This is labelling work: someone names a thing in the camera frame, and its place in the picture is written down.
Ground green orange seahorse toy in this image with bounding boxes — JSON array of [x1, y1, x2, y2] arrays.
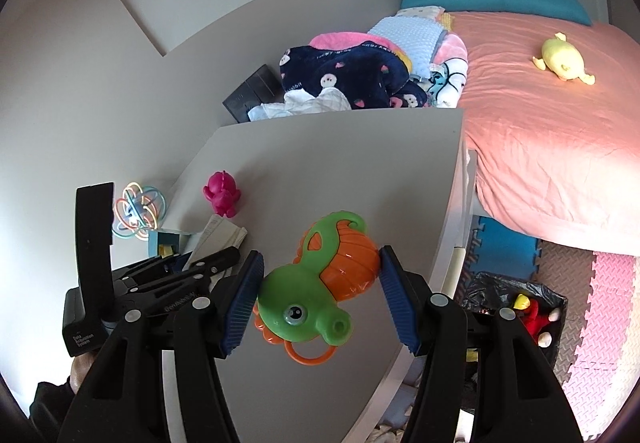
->
[[252, 212, 383, 366]]

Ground pink foam floor mat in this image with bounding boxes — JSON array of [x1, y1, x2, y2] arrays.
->
[[562, 250, 640, 426]]

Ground person's left forearm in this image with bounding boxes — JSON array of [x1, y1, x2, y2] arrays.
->
[[29, 353, 97, 430]]

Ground blue foam floor mat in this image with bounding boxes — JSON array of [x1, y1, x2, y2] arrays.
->
[[462, 215, 543, 290]]

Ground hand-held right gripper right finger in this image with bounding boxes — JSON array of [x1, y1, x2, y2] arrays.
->
[[378, 245, 586, 443]]

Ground white patterned cloth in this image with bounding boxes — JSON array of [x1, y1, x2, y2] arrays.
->
[[396, 6, 454, 32]]

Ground yellow plush toy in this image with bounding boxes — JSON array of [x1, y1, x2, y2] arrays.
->
[[531, 33, 597, 86]]

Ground light blue small box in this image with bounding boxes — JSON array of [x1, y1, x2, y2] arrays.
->
[[147, 229, 193, 260]]

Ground bed with pink sheet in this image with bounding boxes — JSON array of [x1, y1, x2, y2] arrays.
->
[[447, 10, 640, 255]]

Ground navy cartoon print blanket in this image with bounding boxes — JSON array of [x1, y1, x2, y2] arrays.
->
[[279, 40, 430, 110]]

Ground black wall socket panel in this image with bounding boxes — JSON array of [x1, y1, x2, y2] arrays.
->
[[222, 64, 281, 124]]

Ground white cartoon print blanket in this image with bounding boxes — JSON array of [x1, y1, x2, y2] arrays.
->
[[424, 57, 469, 108]]

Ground pastel ring rattle ball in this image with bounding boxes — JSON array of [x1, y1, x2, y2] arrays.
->
[[111, 181, 168, 240]]

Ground beige foam floor mat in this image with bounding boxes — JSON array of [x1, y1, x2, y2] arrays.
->
[[529, 238, 601, 376]]

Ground light blue dotted blanket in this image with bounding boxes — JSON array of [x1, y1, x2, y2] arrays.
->
[[367, 16, 448, 74]]

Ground white quilted cloth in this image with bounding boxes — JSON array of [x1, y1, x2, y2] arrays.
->
[[247, 84, 353, 122]]

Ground pink fleece blanket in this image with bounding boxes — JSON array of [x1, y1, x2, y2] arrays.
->
[[309, 29, 469, 74]]

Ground white paper booklet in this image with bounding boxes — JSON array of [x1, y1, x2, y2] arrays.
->
[[187, 215, 248, 265]]

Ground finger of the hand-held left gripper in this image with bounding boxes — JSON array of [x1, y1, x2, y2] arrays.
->
[[162, 247, 242, 276], [114, 259, 221, 296]]

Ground black bin with toys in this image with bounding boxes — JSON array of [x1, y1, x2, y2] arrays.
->
[[457, 271, 569, 376]]

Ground pink rubber animal toy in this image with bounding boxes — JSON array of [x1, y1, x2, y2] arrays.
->
[[202, 170, 242, 216]]

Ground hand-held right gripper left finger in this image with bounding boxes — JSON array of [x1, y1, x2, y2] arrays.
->
[[60, 250, 265, 443]]

